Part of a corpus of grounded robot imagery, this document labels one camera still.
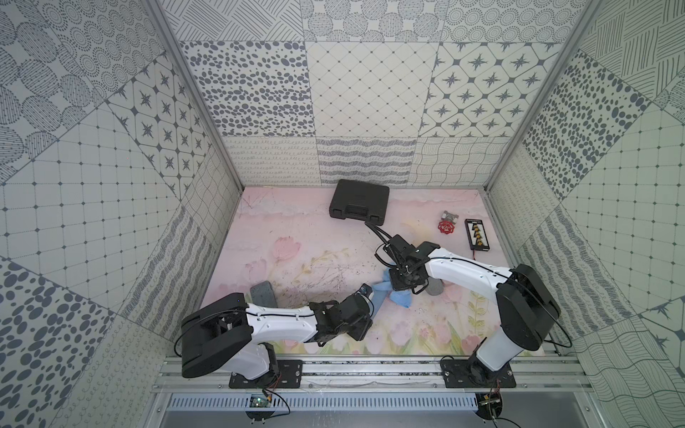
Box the grey felt eyeglass case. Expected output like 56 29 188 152
426 277 444 296

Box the blue microfiber cloth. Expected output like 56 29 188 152
371 269 412 309

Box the dark grey eyeglass case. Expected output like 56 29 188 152
250 281 278 308

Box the blue eyeglass case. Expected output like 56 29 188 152
370 290 390 319

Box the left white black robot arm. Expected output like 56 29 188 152
174 285 376 383

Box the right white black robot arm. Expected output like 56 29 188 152
381 235 561 377

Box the black plastic tool case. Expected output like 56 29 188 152
329 179 390 226

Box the red valve handwheel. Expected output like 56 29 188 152
438 219 454 235

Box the black box with brass parts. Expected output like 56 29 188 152
465 219 491 251

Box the aluminium mounting rail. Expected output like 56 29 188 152
152 352 592 394

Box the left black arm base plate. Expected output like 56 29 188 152
229 360 303 390

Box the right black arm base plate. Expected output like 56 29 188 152
439 356 517 389

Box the white slotted cable duct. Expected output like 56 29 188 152
167 392 478 411

